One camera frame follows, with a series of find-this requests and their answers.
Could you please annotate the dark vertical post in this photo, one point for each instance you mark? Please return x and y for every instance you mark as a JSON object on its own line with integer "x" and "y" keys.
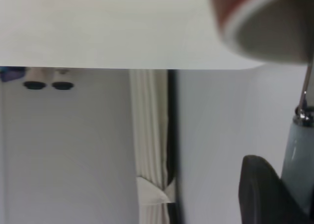
{"x": 174, "y": 123}

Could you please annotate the black shoe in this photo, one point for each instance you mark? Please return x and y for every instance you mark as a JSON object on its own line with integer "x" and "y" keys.
{"x": 62, "y": 86}
{"x": 34, "y": 85}

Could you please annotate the blue object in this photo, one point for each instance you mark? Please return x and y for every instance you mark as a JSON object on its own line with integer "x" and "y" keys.
{"x": 9, "y": 74}

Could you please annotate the red ceramic mug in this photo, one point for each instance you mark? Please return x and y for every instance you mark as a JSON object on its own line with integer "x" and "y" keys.
{"x": 269, "y": 32}

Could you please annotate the beige pleated curtain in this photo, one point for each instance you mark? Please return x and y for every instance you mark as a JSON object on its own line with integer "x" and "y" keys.
{"x": 149, "y": 123}

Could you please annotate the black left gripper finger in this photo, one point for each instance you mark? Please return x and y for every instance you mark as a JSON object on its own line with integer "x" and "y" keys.
{"x": 260, "y": 197}

